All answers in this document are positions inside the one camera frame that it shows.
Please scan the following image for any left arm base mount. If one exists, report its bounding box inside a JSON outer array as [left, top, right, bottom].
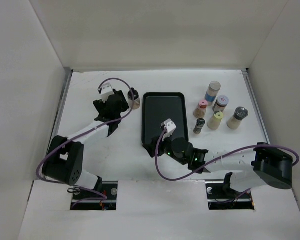
[[67, 181, 119, 211]]

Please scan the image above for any brown spice bottle black cap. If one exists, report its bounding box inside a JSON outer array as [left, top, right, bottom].
[[127, 87, 141, 110]]

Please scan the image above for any purple cable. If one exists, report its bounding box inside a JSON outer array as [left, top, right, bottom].
[[153, 126, 300, 181], [36, 78, 136, 210]]

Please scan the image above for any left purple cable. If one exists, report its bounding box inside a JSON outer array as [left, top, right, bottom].
[[36, 78, 136, 210]]

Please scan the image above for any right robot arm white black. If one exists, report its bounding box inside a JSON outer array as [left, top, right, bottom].
[[142, 136, 300, 199]]

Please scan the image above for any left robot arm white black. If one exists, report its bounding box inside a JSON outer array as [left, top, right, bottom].
[[38, 89, 129, 200]]

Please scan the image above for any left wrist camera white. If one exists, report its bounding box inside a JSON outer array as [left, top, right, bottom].
[[98, 83, 115, 103]]

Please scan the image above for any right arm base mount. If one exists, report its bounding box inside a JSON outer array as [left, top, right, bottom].
[[205, 182, 255, 211]]

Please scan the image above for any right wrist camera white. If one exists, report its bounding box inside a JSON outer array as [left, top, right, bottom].
[[160, 118, 177, 139]]

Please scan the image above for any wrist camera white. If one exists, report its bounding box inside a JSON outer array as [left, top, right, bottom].
[[160, 118, 177, 139], [98, 83, 115, 103]]

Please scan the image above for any tall blue label spice jar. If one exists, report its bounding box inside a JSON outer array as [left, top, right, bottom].
[[204, 81, 221, 106]]

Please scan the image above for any pink cap spice bottle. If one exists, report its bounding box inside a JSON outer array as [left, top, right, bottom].
[[193, 99, 208, 119]]

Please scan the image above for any black rectangular tray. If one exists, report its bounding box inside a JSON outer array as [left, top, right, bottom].
[[141, 92, 189, 144]]

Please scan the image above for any small black pepper bottle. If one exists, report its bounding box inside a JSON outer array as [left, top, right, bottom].
[[193, 118, 206, 135]]

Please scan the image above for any white powder bottle black cap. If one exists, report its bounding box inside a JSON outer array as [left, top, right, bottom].
[[227, 106, 249, 130]]

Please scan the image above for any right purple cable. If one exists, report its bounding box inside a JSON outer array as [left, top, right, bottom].
[[153, 126, 300, 181]]

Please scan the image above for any yellow cap spice bottle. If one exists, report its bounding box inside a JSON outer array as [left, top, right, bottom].
[[207, 111, 224, 130]]

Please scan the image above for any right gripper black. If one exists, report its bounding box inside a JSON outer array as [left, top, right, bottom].
[[143, 131, 188, 165]]

